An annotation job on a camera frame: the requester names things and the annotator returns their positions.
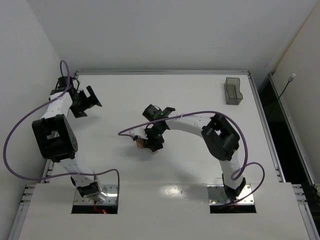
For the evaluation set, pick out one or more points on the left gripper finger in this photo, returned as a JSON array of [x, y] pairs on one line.
[[79, 113], [93, 100]]

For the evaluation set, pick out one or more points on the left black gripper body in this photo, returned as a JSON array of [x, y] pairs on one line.
[[85, 100]]

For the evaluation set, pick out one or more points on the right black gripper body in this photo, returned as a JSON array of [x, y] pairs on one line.
[[153, 145]]

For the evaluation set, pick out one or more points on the smoky transparent plastic bin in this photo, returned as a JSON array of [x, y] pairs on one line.
[[233, 95]]

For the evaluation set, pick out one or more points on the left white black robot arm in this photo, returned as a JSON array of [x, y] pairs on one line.
[[56, 139]]

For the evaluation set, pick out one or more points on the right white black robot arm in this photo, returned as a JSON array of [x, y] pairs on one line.
[[220, 138]]

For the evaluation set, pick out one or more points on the light wood hexagonal block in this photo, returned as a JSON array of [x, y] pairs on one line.
[[140, 143]]

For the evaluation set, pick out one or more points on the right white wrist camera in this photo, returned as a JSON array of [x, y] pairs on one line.
[[138, 133]]

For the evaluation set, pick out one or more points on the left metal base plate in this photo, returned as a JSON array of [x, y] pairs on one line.
[[107, 197]]

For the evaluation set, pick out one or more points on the metal base plate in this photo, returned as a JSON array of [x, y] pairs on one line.
[[107, 197], [217, 196]]

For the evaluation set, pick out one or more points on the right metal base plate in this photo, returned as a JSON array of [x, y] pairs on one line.
[[217, 196]]

